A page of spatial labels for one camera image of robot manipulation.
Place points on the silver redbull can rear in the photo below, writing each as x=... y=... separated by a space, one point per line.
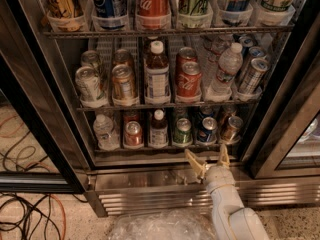
x=247 y=41

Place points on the white can front middle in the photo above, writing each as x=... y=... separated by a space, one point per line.
x=89 y=84

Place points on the gold can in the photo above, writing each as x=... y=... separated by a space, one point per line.
x=230 y=130
x=225 y=112

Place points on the blue pepsi can rear bottom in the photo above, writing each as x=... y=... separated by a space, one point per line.
x=203 y=112

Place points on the red coke can rear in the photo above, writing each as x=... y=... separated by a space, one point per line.
x=185 y=54

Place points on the red coke can top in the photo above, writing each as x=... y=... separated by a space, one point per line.
x=151 y=12

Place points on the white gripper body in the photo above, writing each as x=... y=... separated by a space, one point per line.
x=219 y=176

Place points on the yellow can top shelf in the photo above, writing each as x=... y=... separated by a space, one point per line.
x=65 y=13

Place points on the clear water bottle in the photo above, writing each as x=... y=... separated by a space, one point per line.
x=106 y=133
x=229 y=64

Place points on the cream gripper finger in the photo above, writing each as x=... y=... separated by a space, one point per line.
x=198 y=165
x=223 y=157

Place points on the blue pepsi can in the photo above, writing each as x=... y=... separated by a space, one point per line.
x=207 y=130
x=110 y=13
x=203 y=112

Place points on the clear water bottle middle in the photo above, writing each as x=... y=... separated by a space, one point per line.
x=229 y=64

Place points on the red coke can front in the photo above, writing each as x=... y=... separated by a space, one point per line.
x=189 y=80

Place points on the steel fridge base grille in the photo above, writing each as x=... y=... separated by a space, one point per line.
x=155 y=189

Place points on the gold can rear bottom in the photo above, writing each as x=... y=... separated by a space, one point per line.
x=225 y=112

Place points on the brown tea bottle bottom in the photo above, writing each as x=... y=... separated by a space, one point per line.
x=158 y=132

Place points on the gold can front bottom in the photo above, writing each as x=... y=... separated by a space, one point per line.
x=230 y=130

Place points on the blue pepsi can top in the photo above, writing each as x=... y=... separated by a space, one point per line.
x=110 y=13

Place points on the green can top shelf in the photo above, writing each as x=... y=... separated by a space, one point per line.
x=192 y=13

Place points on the orange can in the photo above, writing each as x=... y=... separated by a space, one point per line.
x=124 y=88
x=123 y=56

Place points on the brown tea bottle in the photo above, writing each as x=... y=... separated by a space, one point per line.
x=157 y=75
x=158 y=132

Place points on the redbull can top shelf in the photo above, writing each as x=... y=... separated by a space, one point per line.
x=234 y=12

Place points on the orange can front middle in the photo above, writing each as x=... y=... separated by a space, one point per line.
x=124 y=88

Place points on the clear water bottle bottom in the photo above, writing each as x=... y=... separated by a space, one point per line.
x=106 y=133

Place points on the orange can rear middle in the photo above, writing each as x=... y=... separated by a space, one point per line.
x=123 y=56

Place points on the left fridge glass door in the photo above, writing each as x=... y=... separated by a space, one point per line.
x=36 y=78

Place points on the clear plastic bag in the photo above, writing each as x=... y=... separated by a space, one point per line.
x=177 y=224

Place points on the white can rear middle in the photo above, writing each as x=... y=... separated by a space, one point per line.
x=91 y=58

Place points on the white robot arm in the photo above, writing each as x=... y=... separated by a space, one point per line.
x=231 y=219

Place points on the red can front bottom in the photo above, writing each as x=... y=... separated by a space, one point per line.
x=133 y=134

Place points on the red coke can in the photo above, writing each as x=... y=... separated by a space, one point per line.
x=151 y=12
x=185 y=54
x=189 y=80

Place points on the silver redbull can front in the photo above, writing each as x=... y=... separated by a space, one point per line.
x=255 y=71

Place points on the blue pepsi can front bottom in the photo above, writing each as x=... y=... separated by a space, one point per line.
x=207 y=130

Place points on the right fridge sliding door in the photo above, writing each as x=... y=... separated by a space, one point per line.
x=289 y=103

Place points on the silver redbull can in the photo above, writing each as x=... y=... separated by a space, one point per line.
x=253 y=52
x=255 y=71
x=247 y=41

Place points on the green can front bottom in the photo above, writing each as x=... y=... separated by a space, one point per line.
x=182 y=132

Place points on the brown tea bottle middle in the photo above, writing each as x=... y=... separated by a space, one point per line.
x=157 y=75

